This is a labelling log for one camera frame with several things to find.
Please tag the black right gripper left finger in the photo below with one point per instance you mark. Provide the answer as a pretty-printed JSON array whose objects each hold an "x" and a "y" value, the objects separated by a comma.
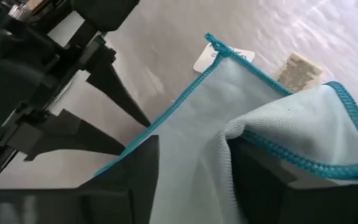
[{"x": 104, "y": 199}]

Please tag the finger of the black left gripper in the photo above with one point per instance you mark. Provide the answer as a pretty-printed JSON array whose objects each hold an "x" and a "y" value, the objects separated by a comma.
[
  {"x": 82, "y": 137},
  {"x": 120, "y": 90}
]

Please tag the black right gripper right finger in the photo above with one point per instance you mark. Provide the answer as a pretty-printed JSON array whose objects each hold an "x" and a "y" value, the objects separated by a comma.
[{"x": 275, "y": 199}]

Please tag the light blue microfiber towel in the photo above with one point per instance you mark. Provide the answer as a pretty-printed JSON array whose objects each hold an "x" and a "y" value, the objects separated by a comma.
[{"x": 191, "y": 124}]

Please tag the white fabric tag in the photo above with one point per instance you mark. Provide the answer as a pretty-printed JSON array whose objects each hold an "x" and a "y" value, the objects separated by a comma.
[{"x": 205, "y": 60}]

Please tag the white paper label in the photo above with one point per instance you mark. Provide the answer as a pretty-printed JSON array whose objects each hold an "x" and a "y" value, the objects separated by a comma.
[{"x": 300, "y": 73}]

